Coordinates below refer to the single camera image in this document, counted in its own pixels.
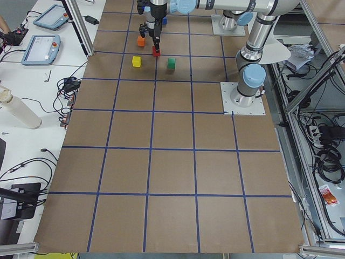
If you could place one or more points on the blue teach pendant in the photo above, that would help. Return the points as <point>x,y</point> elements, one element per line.
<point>41,50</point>
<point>53,18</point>

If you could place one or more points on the yellow wooden block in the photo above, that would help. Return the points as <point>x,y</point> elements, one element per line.
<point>136,61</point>

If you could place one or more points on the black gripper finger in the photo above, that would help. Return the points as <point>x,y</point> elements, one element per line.
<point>157,46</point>

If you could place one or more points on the red snack packet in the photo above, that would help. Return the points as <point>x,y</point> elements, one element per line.
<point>328,196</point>

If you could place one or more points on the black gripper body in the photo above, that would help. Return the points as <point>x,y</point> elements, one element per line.
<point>159,11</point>
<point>156,32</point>

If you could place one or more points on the far blue teach pendant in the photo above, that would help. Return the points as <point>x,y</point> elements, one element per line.
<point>53,18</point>

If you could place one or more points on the black power adapter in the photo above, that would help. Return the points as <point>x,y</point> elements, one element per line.
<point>91,20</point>

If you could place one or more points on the aluminium frame post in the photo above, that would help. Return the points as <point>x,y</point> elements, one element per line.
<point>74,14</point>

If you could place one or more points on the orange wooden block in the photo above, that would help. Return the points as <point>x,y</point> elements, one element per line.
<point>141,41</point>

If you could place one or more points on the white chair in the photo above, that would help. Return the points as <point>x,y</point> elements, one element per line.
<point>274,51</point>

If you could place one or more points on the near blue teach pendant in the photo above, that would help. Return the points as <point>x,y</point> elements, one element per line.
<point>41,50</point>

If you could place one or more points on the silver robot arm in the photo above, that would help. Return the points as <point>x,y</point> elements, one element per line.
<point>267,8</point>
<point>251,74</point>

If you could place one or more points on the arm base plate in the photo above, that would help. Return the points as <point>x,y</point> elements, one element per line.
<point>224,26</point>
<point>236,104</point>

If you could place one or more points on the white cardboard tube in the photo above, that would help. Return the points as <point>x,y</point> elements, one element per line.
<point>18,109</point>

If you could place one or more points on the red wooden block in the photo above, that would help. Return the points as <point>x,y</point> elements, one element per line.
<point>155,52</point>

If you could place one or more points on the green wooden block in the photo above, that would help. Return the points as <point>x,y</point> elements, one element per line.
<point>171,63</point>

